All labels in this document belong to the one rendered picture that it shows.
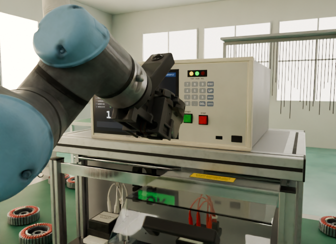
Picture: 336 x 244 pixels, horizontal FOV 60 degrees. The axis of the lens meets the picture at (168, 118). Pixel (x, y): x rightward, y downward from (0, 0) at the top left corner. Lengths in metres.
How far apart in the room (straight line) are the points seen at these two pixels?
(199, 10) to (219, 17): 0.55
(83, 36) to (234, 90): 0.41
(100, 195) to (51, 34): 0.76
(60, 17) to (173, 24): 7.40
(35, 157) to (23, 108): 0.04
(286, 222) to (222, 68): 0.34
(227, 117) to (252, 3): 6.65
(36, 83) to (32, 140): 0.15
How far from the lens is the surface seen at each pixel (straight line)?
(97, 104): 0.82
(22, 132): 0.21
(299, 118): 6.94
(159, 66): 0.51
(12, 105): 0.23
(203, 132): 0.68
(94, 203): 1.06
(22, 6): 6.56
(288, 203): 0.65
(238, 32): 7.17
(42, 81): 0.36
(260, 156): 0.63
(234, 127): 0.66
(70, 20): 0.34
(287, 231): 0.67
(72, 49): 0.33
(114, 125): 0.79
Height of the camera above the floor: 1.25
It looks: 6 degrees down
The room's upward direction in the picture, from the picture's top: straight up
